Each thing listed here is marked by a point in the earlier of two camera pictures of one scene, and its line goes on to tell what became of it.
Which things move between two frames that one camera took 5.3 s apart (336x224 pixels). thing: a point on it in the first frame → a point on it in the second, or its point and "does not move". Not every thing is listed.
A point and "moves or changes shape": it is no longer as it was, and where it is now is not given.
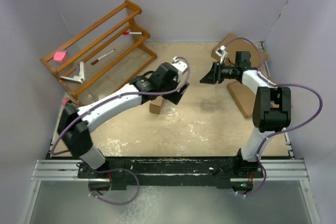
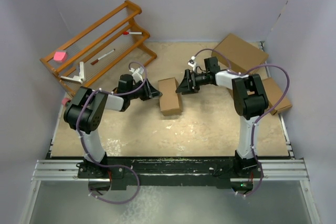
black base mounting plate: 156,173 does not move
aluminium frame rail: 66,171 does not move
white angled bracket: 76,79 does not move
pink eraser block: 60,56 does not move
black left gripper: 174,96 → 149,92
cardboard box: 156,105 moves or changes shape
